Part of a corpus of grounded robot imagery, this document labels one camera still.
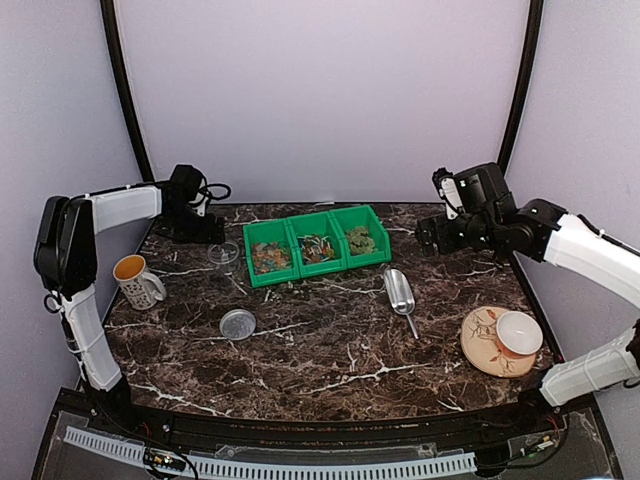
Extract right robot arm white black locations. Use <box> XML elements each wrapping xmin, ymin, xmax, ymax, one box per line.
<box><xmin>416</xmin><ymin>163</ymin><xmax>639</xmax><ymax>434</ymax></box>

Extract grey round plastic lid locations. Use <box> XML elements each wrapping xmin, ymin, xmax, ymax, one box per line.
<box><xmin>219</xmin><ymin>309</ymin><xmax>257</xmax><ymax>341</ymax></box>

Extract metal scoop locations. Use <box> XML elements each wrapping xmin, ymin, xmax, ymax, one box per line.
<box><xmin>383</xmin><ymin>268</ymin><xmax>419</xmax><ymax>339</ymax></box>

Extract beige floral plate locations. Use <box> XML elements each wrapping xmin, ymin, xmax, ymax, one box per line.
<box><xmin>460</xmin><ymin>306</ymin><xmax>536</xmax><ymax>378</ymax></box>

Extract green bin mixed candies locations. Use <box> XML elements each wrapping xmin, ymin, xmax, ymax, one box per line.
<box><xmin>287</xmin><ymin>212</ymin><xmax>347</xmax><ymax>278</ymax></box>

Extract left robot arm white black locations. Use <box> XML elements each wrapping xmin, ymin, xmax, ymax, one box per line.
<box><xmin>33</xmin><ymin>164</ymin><xmax>231</xmax><ymax>392</ymax></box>

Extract green bin colourful candies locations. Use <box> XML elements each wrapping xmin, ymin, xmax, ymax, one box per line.
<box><xmin>243</xmin><ymin>219</ymin><xmax>300</xmax><ymax>288</ymax></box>

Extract black front rail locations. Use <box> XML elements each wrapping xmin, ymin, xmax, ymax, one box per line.
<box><xmin>49</xmin><ymin>384</ymin><xmax>596</xmax><ymax>454</ymax></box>

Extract black frame post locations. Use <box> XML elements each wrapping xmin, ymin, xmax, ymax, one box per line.
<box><xmin>496</xmin><ymin>0</ymin><xmax>544</xmax><ymax>174</ymax></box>
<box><xmin>99</xmin><ymin>0</ymin><xmax>155</xmax><ymax>182</ymax></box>

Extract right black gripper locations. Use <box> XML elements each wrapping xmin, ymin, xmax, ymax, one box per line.
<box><xmin>415</xmin><ymin>212</ymin><xmax>501</xmax><ymax>256</ymax></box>

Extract white orange bowl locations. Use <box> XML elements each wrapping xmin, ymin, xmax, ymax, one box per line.
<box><xmin>496</xmin><ymin>311</ymin><xmax>544</xmax><ymax>358</ymax></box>

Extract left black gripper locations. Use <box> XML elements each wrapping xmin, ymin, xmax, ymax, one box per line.
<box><xmin>164</xmin><ymin>204</ymin><xmax>225</xmax><ymax>245</ymax></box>

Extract right black frame post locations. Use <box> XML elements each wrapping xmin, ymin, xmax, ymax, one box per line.
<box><xmin>496</xmin><ymin>0</ymin><xmax>544</xmax><ymax>174</ymax></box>

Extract white patterned mug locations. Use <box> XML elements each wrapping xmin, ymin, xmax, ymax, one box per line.
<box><xmin>112</xmin><ymin>254</ymin><xmax>167</xmax><ymax>311</ymax></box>

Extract left black frame post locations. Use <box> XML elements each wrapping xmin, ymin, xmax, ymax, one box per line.
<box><xmin>99</xmin><ymin>0</ymin><xmax>155</xmax><ymax>182</ymax></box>

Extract clear plastic cup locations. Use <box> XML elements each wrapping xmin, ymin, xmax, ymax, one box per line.
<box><xmin>207</xmin><ymin>241</ymin><xmax>240</xmax><ymax>275</ymax></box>

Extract white slotted cable duct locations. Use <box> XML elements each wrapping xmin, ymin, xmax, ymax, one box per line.
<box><xmin>63</xmin><ymin>426</ymin><xmax>477</xmax><ymax>480</ymax></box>

